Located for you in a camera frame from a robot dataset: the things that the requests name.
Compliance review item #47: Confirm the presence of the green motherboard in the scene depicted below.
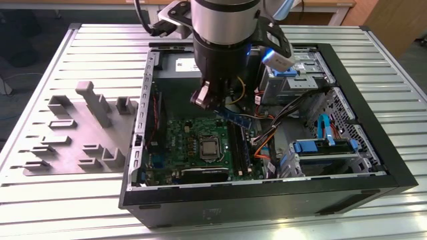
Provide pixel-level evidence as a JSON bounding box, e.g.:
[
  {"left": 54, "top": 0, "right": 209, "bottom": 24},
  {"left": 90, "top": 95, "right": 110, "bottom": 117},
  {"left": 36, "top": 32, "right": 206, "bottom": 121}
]
[{"left": 146, "top": 116, "right": 269, "bottom": 187}]

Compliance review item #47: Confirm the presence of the silver disk bay cage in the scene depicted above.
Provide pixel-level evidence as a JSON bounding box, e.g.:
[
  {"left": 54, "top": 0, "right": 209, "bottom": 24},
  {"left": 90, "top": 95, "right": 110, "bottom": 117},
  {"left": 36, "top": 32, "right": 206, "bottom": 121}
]
[{"left": 275, "top": 138, "right": 385, "bottom": 180}]

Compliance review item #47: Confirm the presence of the RAM stick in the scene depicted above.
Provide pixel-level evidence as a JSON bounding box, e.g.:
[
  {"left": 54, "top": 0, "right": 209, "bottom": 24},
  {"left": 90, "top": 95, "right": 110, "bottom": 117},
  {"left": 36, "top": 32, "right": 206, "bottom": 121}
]
[
  {"left": 214, "top": 106, "right": 254, "bottom": 129},
  {"left": 242, "top": 127, "right": 254, "bottom": 174}
]

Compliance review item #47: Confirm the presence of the black office chair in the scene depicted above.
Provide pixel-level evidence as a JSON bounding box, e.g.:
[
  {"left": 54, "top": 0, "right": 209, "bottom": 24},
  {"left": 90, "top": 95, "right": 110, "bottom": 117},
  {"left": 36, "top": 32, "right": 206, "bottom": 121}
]
[{"left": 0, "top": 9, "right": 47, "bottom": 68}]

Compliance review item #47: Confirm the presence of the black case fan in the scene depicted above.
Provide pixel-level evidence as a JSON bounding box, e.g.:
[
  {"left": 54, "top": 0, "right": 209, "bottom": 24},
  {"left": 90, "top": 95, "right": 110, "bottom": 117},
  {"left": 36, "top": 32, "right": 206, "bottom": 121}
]
[{"left": 146, "top": 83, "right": 167, "bottom": 153}]

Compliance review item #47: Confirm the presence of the grey power supply unit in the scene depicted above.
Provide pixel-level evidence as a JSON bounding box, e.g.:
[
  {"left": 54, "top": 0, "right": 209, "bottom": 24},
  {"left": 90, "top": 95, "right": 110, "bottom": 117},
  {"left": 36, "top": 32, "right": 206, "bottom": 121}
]
[{"left": 151, "top": 51, "right": 223, "bottom": 120}]

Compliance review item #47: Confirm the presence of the grey parts rack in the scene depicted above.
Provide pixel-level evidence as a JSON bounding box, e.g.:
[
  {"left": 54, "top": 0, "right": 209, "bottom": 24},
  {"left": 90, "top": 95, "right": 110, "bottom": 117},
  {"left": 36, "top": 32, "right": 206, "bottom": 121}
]
[{"left": 22, "top": 81, "right": 141, "bottom": 178}]

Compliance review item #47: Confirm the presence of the wooden desk white frame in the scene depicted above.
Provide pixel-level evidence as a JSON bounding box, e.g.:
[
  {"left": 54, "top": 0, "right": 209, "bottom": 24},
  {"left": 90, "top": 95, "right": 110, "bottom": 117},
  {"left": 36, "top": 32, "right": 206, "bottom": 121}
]
[{"left": 0, "top": 0, "right": 357, "bottom": 26}]

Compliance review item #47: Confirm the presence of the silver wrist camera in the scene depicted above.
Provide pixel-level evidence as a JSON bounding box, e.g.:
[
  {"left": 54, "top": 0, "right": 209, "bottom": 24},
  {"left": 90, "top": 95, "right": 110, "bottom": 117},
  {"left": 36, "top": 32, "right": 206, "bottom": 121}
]
[
  {"left": 257, "top": 17, "right": 297, "bottom": 72},
  {"left": 157, "top": 0, "right": 195, "bottom": 40}
]

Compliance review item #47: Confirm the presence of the hard disk in blue carrier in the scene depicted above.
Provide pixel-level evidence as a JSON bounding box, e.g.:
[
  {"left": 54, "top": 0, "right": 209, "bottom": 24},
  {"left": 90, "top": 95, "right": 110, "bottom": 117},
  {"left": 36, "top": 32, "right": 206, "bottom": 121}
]
[{"left": 290, "top": 138, "right": 362, "bottom": 157}]

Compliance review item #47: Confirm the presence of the silver CPU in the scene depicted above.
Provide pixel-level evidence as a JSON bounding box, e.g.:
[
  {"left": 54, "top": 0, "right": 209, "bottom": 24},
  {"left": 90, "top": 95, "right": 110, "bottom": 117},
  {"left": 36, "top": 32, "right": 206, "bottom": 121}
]
[{"left": 199, "top": 140, "right": 221, "bottom": 157}]

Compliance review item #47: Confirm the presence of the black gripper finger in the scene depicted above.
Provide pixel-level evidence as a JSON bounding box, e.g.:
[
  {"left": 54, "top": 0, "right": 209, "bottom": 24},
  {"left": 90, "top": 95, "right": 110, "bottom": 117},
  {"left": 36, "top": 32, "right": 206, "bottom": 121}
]
[
  {"left": 190, "top": 80, "right": 219, "bottom": 110},
  {"left": 215, "top": 78, "right": 235, "bottom": 110}
]

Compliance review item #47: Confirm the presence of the red flat cable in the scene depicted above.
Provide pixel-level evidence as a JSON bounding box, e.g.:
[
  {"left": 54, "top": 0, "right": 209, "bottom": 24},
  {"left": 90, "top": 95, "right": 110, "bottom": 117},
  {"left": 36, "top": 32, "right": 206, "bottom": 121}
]
[{"left": 254, "top": 103, "right": 274, "bottom": 120}]

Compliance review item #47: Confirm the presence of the metal socket cover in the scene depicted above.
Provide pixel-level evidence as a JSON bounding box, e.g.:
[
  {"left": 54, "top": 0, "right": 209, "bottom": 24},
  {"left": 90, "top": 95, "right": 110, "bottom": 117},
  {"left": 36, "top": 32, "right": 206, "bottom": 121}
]
[{"left": 198, "top": 134, "right": 225, "bottom": 163}]

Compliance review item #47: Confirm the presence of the blue drive latch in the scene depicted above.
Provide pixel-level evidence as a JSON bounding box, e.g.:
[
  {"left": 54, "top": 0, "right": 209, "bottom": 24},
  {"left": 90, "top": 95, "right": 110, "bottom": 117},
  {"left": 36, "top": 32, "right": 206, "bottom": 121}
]
[{"left": 271, "top": 66, "right": 299, "bottom": 78}]

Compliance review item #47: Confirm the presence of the black PC case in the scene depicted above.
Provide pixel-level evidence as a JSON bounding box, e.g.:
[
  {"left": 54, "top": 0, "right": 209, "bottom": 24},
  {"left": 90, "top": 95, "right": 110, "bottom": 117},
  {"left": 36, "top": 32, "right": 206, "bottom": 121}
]
[{"left": 118, "top": 41, "right": 421, "bottom": 229}]

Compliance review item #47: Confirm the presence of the black camera cable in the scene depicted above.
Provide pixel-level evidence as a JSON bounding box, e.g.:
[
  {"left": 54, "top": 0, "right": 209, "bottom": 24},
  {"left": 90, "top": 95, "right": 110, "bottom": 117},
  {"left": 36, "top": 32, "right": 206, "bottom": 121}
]
[{"left": 133, "top": 0, "right": 175, "bottom": 38}]

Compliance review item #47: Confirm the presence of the yellow wire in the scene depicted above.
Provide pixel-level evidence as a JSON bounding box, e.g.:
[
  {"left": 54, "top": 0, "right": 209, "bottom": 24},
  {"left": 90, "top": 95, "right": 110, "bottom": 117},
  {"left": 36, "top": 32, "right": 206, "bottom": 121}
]
[{"left": 226, "top": 76, "right": 247, "bottom": 106}]

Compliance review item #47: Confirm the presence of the red wire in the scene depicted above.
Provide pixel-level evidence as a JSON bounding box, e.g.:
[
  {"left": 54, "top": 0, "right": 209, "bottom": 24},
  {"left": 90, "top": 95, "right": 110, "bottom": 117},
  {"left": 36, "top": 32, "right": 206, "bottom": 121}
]
[{"left": 150, "top": 94, "right": 162, "bottom": 145}]

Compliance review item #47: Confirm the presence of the silver drive cage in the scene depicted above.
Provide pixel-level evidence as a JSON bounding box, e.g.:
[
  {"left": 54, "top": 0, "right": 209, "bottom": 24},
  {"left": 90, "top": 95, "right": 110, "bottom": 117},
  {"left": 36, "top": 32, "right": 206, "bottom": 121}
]
[{"left": 259, "top": 48, "right": 337, "bottom": 101}]

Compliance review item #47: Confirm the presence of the black graphics card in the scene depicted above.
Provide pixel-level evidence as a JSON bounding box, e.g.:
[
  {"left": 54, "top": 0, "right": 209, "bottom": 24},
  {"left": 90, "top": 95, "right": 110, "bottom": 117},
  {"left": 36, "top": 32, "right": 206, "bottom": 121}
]
[{"left": 179, "top": 166, "right": 231, "bottom": 185}]

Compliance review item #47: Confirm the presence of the orange wire bundle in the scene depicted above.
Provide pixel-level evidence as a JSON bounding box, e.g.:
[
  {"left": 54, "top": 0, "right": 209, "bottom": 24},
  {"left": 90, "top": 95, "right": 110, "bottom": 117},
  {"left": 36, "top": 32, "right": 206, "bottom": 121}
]
[{"left": 254, "top": 129, "right": 278, "bottom": 161}]

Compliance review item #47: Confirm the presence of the brown wooden cabinet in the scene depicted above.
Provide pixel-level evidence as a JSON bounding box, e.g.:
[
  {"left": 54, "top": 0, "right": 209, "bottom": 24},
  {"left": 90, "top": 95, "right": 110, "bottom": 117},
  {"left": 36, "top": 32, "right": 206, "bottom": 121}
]
[{"left": 339, "top": 0, "right": 427, "bottom": 61}]

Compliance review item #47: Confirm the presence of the black RAM slot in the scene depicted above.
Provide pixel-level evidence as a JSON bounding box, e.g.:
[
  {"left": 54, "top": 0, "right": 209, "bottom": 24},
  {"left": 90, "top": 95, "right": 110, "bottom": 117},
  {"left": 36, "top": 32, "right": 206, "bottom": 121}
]
[
  {"left": 227, "top": 119, "right": 245, "bottom": 176},
  {"left": 235, "top": 126, "right": 250, "bottom": 175}
]

